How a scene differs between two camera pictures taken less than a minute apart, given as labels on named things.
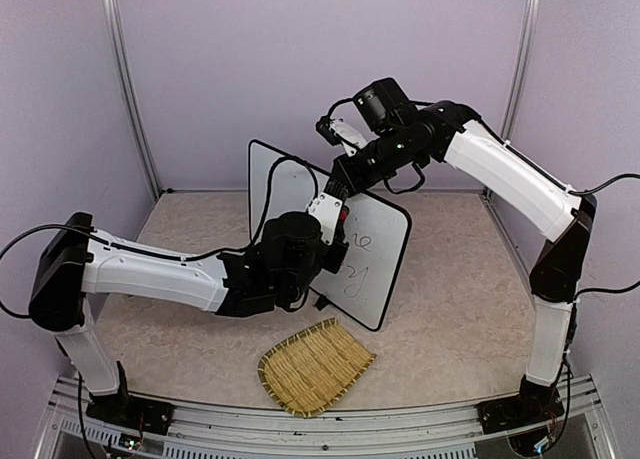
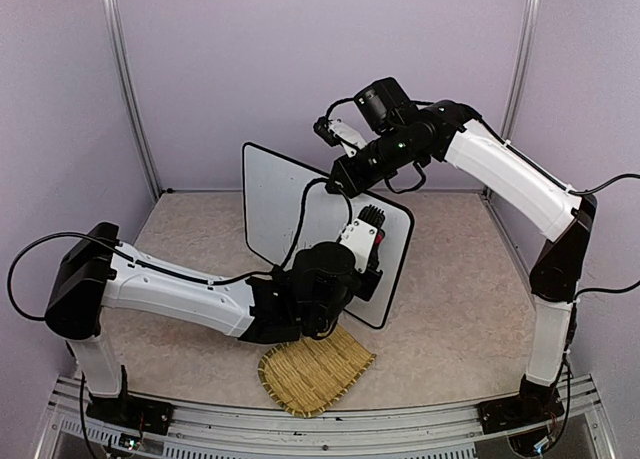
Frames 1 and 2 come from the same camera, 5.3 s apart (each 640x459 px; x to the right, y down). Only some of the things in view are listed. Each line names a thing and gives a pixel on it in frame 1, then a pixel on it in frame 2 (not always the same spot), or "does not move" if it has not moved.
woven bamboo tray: (308, 370) does not move
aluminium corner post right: (522, 54) does not move
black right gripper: (353, 183) does not move
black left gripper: (342, 251) → (371, 285)
